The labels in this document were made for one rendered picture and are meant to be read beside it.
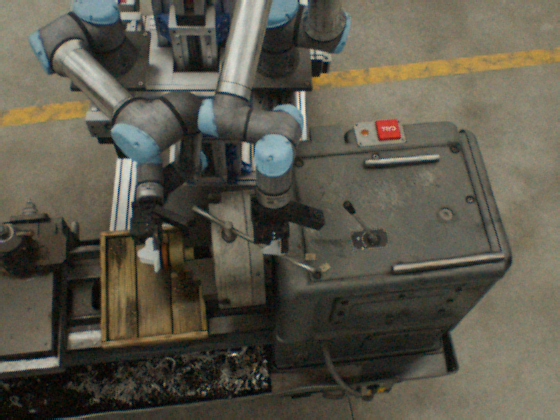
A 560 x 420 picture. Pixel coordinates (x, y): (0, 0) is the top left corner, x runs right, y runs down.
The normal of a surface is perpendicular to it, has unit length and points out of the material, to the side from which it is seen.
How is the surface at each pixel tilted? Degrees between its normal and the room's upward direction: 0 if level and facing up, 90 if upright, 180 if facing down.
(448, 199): 0
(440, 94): 0
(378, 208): 0
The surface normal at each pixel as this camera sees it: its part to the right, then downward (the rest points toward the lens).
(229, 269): 0.11, 0.26
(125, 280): 0.04, -0.45
